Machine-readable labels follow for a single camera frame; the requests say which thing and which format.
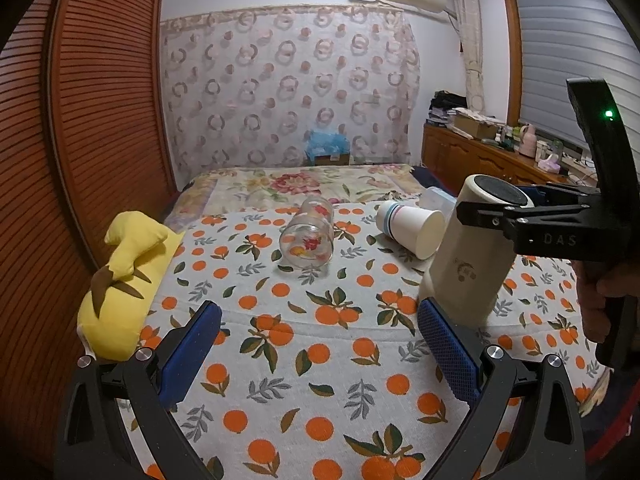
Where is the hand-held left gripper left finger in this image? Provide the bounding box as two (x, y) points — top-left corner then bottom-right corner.
(55, 301), (224, 480)

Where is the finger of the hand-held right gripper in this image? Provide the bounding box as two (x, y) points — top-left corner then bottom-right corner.
(514, 182), (599, 207)
(455, 199), (538, 235)

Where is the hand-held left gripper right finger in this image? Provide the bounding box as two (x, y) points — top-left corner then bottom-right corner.
(416, 297), (587, 480)

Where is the cream tumbler cup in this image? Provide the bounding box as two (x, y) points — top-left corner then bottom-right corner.
(419, 174), (536, 329)

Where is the clear plastic cup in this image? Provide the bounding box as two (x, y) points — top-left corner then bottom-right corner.
(417, 186), (458, 216)

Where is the striped white paper cup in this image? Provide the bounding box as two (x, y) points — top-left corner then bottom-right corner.
(375, 200), (446, 260)

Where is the floral glass cup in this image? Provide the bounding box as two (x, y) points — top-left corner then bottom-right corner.
(279, 195), (335, 269)

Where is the person's right hand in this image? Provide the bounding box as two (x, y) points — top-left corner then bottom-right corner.
(575, 259), (640, 347)

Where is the pink kettle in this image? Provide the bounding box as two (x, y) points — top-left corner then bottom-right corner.
(517, 123), (539, 157)

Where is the wooden sideboard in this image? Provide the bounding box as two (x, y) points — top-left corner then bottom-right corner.
(421, 123), (598, 197)

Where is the flat cardboard box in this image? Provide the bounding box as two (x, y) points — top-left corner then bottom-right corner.
(451, 109), (507, 141)

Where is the yellow plush toy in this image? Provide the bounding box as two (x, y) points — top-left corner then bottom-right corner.
(76, 210), (184, 362)

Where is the stack of dark clothes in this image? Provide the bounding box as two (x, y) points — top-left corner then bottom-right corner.
(429, 90), (469, 127)

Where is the orange fruit print blanket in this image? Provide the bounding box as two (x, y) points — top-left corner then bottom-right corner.
(82, 200), (613, 480)

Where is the grey window blind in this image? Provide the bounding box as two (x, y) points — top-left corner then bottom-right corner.
(512, 0), (640, 157)

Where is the white lace curtain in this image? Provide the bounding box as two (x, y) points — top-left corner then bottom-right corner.
(449, 0), (487, 112)

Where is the blue plastic bag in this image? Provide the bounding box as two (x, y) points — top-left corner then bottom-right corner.
(304, 128), (352, 159)

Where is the floral bed sheet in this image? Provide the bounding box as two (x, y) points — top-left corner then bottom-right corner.
(164, 162), (431, 231)

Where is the louvered wooden wardrobe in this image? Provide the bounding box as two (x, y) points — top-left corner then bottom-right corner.
(0, 0), (178, 480)

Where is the ring pattern curtain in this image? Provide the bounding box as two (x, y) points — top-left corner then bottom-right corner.
(159, 4), (422, 173)

